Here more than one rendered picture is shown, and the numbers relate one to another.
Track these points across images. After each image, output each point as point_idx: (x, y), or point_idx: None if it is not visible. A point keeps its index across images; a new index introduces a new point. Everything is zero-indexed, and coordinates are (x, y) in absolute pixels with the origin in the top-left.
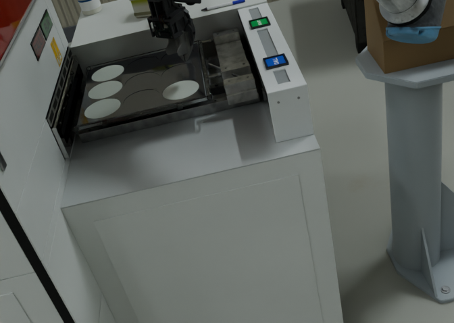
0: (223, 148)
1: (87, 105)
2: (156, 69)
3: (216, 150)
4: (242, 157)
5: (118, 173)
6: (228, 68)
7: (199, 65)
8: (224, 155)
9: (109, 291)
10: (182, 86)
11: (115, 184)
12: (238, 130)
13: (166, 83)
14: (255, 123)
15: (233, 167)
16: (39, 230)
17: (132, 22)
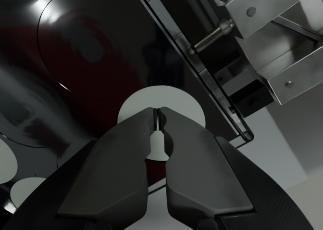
0: (269, 159)
1: (7, 201)
2: (3, 48)
3: (260, 162)
4: (304, 166)
5: (152, 216)
6: (260, 12)
7: None
8: (276, 168)
9: None
10: (157, 115)
11: (162, 226)
12: (281, 119)
13: (103, 110)
14: (307, 94)
15: (297, 184)
16: None
17: None
